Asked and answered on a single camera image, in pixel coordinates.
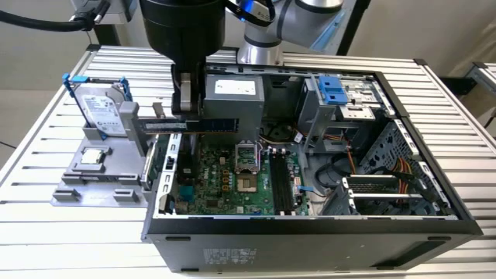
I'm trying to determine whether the blue plastic drive latch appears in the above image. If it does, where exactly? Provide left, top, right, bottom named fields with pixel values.
left=316, top=74, right=347, bottom=105

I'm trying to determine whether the thick black cable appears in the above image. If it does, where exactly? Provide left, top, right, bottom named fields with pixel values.
left=0, top=10, right=96, bottom=33

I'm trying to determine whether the RAM stick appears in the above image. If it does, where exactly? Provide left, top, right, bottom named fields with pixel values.
left=64, top=173, right=139, bottom=178
left=142, top=117, right=240, bottom=135

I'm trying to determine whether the hard disk in blue carrier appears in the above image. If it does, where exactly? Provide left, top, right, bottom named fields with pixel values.
left=62, top=74, right=135, bottom=140

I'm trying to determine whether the grey disk bay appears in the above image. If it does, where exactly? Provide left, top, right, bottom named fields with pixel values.
left=322, top=174, right=439, bottom=216

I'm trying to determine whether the black frame post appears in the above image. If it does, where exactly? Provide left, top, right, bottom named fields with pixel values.
left=95, top=24, right=122, bottom=47
left=340, top=0, right=372, bottom=56

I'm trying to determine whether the metal socket cover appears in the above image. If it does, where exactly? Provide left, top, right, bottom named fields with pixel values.
left=235, top=141, right=260, bottom=174

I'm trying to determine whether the black round fan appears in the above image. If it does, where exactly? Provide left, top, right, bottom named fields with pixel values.
left=266, top=123, right=298, bottom=143

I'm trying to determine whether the green graphics card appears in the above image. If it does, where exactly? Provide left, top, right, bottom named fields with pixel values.
left=142, top=101, right=174, bottom=191

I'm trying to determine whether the silver CPU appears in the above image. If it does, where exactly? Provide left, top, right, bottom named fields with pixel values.
left=79, top=149, right=106, bottom=165

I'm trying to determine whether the locking lever wire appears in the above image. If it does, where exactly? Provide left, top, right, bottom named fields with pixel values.
left=255, top=144, right=268, bottom=171

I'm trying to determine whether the black PC case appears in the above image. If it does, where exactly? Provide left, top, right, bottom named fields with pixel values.
left=140, top=60, right=484, bottom=274

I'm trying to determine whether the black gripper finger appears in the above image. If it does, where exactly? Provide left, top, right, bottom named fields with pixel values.
left=170, top=60, right=207, bottom=120

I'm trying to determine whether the grey metal drive cage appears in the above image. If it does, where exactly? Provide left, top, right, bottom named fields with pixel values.
left=298, top=74, right=396, bottom=153

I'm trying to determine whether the green motherboard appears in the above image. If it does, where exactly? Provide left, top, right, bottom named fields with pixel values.
left=174, top=145, right=311, bottom=216

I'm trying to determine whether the black wire loop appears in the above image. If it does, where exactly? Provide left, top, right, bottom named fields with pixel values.
left=314, top=156, right=350, bottom=189

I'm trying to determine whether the yellow red wire bundle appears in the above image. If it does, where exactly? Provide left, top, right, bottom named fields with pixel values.
left=387, top=158, right=414, bottom=195

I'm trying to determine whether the orange wire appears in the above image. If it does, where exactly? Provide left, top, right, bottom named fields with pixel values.
left=347, top=146, right=358, bottom=175

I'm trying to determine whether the grey power supply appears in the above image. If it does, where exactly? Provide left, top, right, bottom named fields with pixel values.
left=203, top=74, right=267, bottom=146

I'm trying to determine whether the grey parts rack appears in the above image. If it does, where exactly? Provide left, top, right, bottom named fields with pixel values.
left=51, top=101, right=164, bottom=209

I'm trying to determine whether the CPU socket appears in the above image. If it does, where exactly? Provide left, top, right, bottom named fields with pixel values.
left=236, top=173, right=260, bottom=194

